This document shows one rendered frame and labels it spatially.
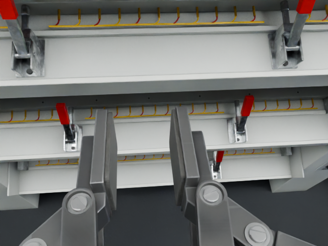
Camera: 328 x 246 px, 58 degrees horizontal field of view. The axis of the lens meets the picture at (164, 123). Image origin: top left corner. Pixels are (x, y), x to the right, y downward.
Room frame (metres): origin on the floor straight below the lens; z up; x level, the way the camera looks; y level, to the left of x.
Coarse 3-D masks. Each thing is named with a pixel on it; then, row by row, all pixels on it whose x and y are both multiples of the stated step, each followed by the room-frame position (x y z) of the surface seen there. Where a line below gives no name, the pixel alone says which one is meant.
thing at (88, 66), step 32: (320, 32) 0.26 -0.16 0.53; (0, 64) 0.18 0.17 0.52; (64, 64) 0.19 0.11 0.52; (96, 64) 0.19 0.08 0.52; (128, 64) 0.20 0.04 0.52; (160, 64) 0.20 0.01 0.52; (192, 64) 0.21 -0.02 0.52; (224, 64) 0.21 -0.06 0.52; (256, 64) 0.21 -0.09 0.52; (320, 64) 0.22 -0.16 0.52; (0, 96) 0.17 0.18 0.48; (32, 96) 0.18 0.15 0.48
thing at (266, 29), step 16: (0, 32) 0.21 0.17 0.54; (48, 32) 0.22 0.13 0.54; (64, 32) 0.22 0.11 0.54; (80, 32) 0.22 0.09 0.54; (96, 32) 0.22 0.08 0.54; (112, 32) 0.22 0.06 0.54; (128, 32) 0.23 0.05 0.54; (144, 32) 0.23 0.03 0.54; (160, 32) 0.23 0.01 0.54; (176, 32) 0.23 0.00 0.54; (192, 32) 0.24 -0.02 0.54; (208, 32) 0.24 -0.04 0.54; (224, 32) 0.24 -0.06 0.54; (240, 32) 0.25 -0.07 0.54; (256, 32) 0.25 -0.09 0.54; (272, 32) 0.25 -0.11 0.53
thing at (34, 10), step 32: (32, 0) 0.23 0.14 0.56; (64, 0) 0.24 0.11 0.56; (96, 0) 0.24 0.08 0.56; (128, 0) 0.25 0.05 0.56; (160, 0) 0.25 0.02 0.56; (192, 0) 0.26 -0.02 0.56; (224, 0) 0.26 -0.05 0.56; (256, 0) 0.27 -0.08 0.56; (288, 0) 0.27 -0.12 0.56; (320, 0) 0.28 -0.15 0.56
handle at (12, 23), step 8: (0, 0) 0.19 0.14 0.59; (8, 0) 0.20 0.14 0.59; (0, 8) 0.19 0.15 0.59; (8, 8) 0.19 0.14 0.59; (16, 8) 0.20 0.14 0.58; (8, 16) 0.19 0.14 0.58; (16, 16) 0.19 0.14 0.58; (8, 24) 0.19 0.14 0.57; (16, 24) 0.19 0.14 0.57; (16, 32) 0.19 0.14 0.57; (16, 40) 0.19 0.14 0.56; (24, 40) 0.19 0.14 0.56; (16, 48) 0.18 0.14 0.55; (24, 48) 0.18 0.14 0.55
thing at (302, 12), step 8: (304, 0) 0.23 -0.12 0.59; (312, 0) 0.23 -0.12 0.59; (296, 8) 0.24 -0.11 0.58; (304, 8) 0.23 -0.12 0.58; (312, 8) 0.23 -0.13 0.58; (296, 16) 0.23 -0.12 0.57; (304, 16) 0.23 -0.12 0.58; (296, 24) 0.23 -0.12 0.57; (304, 24) 0.23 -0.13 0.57; (296, 32) 0.23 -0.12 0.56; (288, 40) 0.22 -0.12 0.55; (296, 40) 0.22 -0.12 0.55
